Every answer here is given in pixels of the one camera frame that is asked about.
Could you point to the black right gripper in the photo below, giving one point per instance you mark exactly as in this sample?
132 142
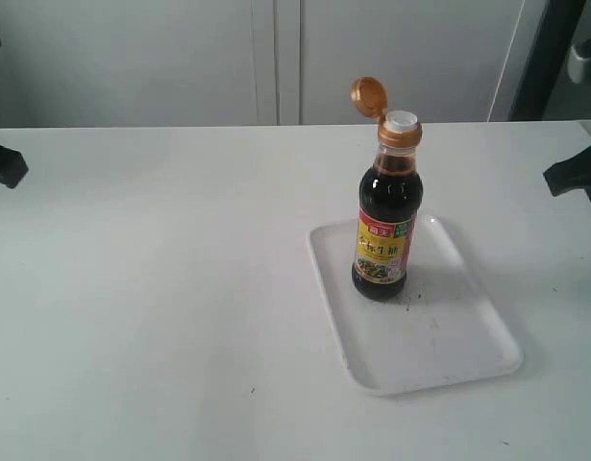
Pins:
574 173

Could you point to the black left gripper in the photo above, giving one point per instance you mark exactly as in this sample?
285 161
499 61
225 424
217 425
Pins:
13 167

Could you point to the soy sauce bottle gold cap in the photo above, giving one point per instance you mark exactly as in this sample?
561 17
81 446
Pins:
390 193

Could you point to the white rectangular plastic tray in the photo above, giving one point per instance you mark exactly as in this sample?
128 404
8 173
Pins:
442 329

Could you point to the dark vertical post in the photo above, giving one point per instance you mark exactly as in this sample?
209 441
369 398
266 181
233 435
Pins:
553 37

